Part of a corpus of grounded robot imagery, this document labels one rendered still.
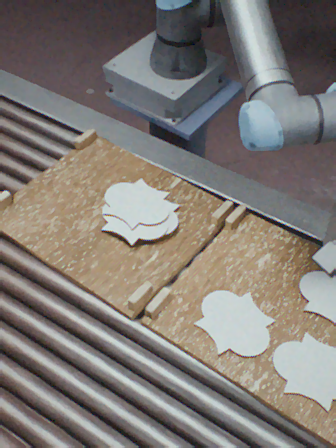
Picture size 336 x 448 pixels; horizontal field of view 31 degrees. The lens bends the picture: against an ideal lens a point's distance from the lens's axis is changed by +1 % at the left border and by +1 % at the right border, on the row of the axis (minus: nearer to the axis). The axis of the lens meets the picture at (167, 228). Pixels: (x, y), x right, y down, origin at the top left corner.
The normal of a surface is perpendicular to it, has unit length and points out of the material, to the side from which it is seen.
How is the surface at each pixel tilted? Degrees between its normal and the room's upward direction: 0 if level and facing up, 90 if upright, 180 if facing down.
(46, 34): 0
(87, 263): 0
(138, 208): 0
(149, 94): 90
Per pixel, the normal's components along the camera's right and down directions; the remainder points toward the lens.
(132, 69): 0.01, -0.66
